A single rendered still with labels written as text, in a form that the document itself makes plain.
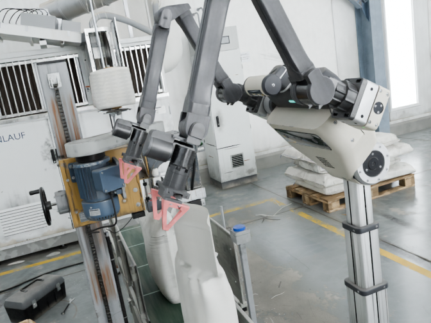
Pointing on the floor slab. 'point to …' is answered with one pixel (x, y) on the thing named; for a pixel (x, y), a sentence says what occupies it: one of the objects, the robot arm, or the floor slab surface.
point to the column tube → (69, 106)
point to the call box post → (247, 282)
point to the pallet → (309, 195)
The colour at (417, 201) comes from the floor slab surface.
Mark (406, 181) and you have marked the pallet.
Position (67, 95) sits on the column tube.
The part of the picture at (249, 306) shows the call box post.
